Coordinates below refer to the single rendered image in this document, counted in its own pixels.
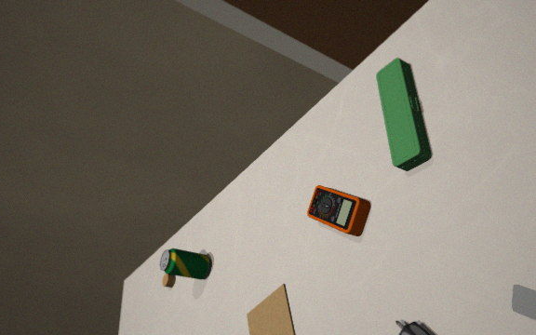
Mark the tan flat mat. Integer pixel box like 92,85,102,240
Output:
247,284,296,335

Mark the green pencil case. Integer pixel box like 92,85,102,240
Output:
376,58,432,171

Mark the green soda can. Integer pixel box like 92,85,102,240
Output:
160,248,211,279

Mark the brown cylinder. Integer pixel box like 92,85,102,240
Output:
163,274,176,288

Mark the orange multimeter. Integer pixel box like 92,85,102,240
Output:
307,185,370,236

